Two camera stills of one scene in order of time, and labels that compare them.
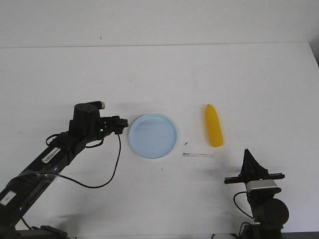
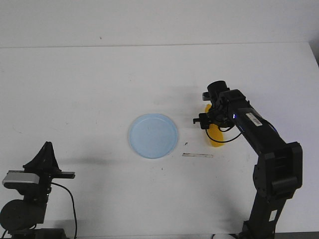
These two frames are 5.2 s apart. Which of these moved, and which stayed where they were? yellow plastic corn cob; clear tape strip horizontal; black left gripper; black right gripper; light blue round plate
Moved: black right gripper; black left gripper
Stayed: clear tape strip horizontal; yellow plastic corn cob; light blue round plate
